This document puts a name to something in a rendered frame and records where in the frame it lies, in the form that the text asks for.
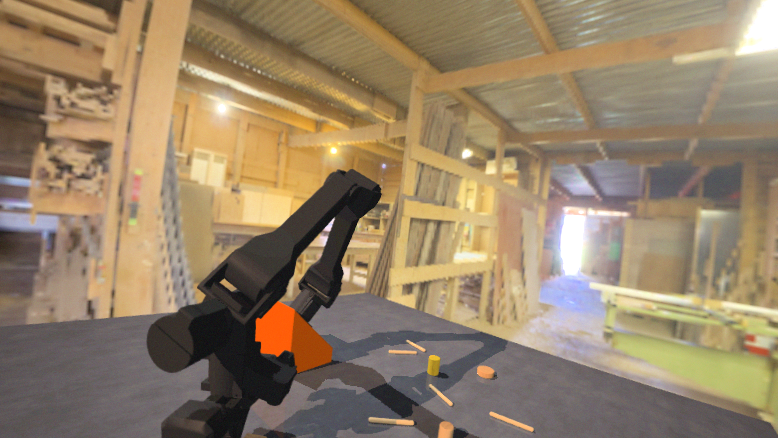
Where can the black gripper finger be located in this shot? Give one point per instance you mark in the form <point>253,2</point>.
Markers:
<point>232,430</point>
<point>246,403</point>

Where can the yellow cylinder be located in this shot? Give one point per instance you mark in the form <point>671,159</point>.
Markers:
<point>433,365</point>

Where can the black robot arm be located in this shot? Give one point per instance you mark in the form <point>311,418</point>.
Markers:
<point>260,271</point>

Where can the orange round disc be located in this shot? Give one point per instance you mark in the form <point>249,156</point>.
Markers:
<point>485,372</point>

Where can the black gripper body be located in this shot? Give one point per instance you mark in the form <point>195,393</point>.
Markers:
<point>211,418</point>

